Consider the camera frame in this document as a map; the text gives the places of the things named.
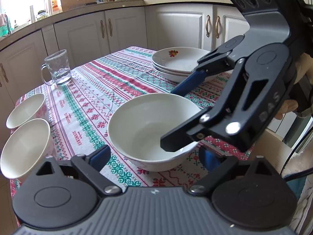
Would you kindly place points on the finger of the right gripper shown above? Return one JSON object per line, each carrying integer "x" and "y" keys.
{"x": 191, "y": 130}
{"x": 190, "y": 83}

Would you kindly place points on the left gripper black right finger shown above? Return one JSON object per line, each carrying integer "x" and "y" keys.
{"x": 219, "y": 170}

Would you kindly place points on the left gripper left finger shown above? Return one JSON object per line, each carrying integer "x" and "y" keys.
{"x": 89, "y": 167}

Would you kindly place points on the white plate with fruit print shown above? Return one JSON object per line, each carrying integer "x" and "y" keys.
{"x": 178, "y": 59}

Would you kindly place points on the white floral bowl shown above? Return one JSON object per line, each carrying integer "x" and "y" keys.
{"x": 31, "y": 108}
{"x": 136, "y": 127}
{"x": 25, "y": 148}

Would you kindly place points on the kitchen faucet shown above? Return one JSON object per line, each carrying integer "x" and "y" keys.
{"x": 7, "y": 23}

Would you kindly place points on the gloved right hand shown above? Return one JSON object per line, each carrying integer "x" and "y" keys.
{"x": 300, "y": 99}

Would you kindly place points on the patterned striped tablecloth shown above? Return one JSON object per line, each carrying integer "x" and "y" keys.
{"x": 80, "y": 110}

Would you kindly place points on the clear glass mug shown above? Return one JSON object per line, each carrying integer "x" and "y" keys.
{"x": 58, "y": 66}

